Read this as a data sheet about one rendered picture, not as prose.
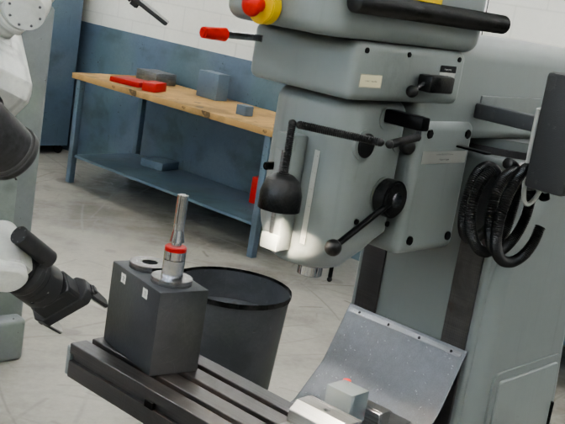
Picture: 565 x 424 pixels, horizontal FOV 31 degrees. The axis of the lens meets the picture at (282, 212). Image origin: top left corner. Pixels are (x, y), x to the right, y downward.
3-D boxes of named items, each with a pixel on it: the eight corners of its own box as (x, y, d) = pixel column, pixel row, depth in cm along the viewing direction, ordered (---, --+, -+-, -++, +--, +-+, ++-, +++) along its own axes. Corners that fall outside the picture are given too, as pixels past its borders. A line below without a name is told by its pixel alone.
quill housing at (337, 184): (322, 280, 176) (353, 99, 169) (240, 246, 189) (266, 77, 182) (387, 269, 190) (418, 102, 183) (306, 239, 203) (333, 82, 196)
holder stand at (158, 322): (148, 377, 211) (161, 287, 207) (102, 338, 228) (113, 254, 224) (197, 371, 218) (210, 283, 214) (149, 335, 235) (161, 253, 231)
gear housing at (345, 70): (349, 101, 165) (360, 40, 163) (245, 75, 181) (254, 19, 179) (460, 105, 190) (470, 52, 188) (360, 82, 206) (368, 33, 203)
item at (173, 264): (156, 274, 214) (160, 248, 213) (170, 271, 218) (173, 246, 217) (173, 281, 212) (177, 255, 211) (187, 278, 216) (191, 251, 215)
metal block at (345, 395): (346, 426, 183) (351, 396, 181) (321, 414, 186) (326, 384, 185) (363, 421, 186) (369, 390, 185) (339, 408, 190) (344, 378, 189)
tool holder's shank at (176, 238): (166, 245, 213) (172, 193, 211) (174, 242, 216) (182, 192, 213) (177, 248, 212) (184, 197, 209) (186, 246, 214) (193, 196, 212)
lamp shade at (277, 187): (250, 206, 167) (256, 170, 166) (267, 201, 173) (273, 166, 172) (289, 216, 164) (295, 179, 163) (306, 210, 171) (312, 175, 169)
